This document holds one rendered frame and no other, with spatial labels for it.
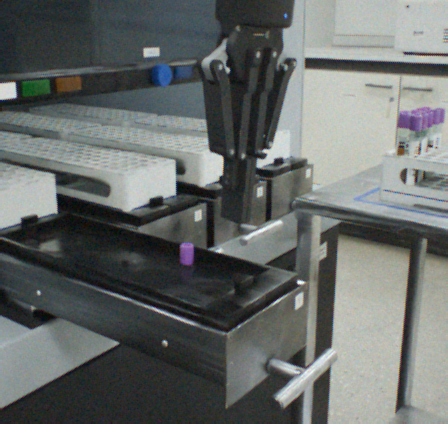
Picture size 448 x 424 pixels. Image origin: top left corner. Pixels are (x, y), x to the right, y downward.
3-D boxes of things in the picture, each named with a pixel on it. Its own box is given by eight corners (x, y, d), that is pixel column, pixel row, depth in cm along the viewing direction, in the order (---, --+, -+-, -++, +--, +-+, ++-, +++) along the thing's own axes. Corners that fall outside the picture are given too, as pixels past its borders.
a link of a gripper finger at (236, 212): (252, 158, 63) (247, 159, 63) (245, 223, 66) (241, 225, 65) (230, 152, 65) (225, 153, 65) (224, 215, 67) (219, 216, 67)
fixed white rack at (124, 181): (-9, 186, 97) (-13, 146, 95) (44, 173, 105) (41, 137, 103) (127, 221, 80) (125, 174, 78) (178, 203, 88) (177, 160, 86)
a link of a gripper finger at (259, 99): (239, 43, 62) (248, 43, 63) (231, 152, 66) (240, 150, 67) (269, 48, 60) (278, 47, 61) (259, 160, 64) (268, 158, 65)
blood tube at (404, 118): (402, 197, 83) (413, 114, 80) (390, 197, 83) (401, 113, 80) (397, 194, 85) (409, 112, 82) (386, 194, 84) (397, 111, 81)
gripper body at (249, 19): (255, -17, 64) (246, 74, 67) (197, -23, 58) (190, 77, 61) (315, -12, 60) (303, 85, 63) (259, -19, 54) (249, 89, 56)
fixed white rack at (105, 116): (29, 135, 139) (27, 107, 137) (65, 129, 146) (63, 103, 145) (124, 152, 122) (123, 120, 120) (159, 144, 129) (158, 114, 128)
